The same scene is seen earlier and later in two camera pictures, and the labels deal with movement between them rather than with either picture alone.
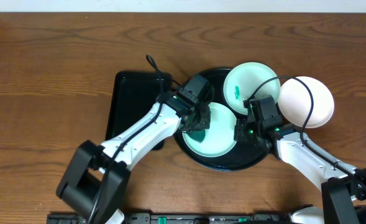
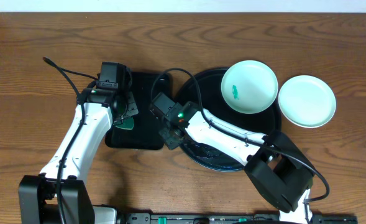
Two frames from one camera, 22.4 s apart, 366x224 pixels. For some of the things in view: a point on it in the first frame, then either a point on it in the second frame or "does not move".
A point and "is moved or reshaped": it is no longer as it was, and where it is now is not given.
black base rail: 185,218 does not move
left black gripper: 198,121 -> 128,109
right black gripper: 239,129 -> 169,142
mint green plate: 219,139 is moved or reshaped
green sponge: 198,135 is moved or reshaped
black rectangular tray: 133,93 does not move
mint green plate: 248,80 does not move
